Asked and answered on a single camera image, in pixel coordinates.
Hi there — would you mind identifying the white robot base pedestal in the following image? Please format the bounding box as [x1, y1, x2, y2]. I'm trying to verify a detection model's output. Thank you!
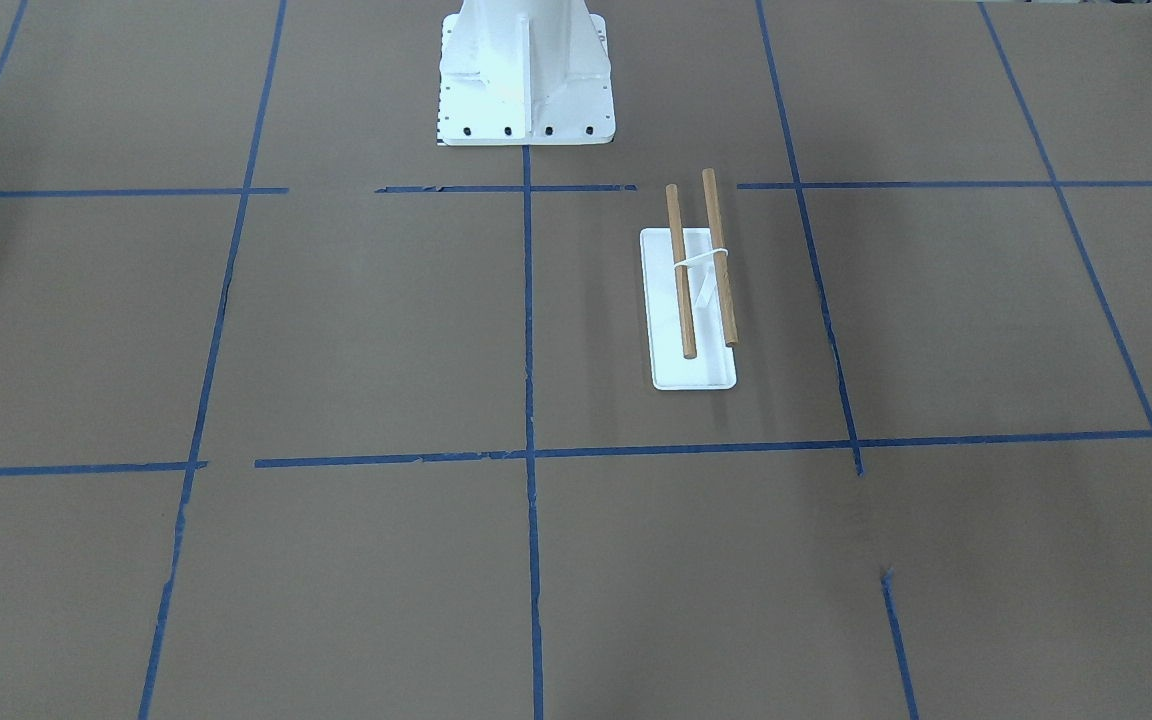
[435, 1, 617, 147]

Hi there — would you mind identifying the white rack wire bracket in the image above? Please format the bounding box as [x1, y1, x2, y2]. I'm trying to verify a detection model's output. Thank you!
[673, 249, 728, 306]

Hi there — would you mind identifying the wooden rack rod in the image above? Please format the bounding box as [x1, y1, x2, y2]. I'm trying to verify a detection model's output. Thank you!
[666, 183, 698, 361]
[702, 167, 740, 348]

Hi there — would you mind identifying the white rack base tray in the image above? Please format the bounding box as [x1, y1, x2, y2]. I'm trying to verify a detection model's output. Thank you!
[639, 227, 737, 391]

